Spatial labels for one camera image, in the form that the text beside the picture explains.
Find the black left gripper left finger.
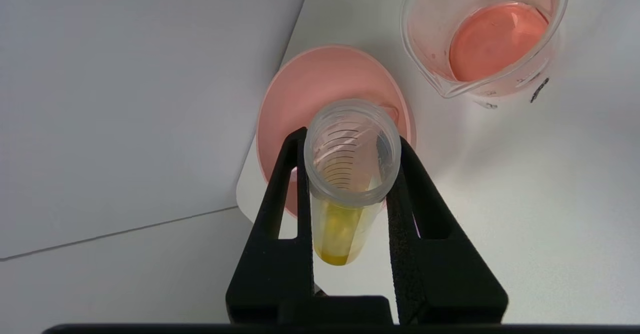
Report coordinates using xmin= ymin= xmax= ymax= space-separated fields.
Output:
xmin=225 ymin=127 xmax=315 ymax=325

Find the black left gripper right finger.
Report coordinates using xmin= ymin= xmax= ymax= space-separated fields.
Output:
xmin=384 ymin=136 xmax=509 ymax=325

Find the test tube with yellow pigment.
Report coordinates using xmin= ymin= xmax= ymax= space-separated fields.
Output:
xmin=303 ymin=98 xmax=402 ymax=266

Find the clear plastic beaker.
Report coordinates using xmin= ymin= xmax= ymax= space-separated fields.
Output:
xmin=399 ymin=0 xmax=571 ymax=100

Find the pink plastic bowl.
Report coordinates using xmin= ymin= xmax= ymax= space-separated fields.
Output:
xmin=255 ymin=44 xmax=417 ymax=219

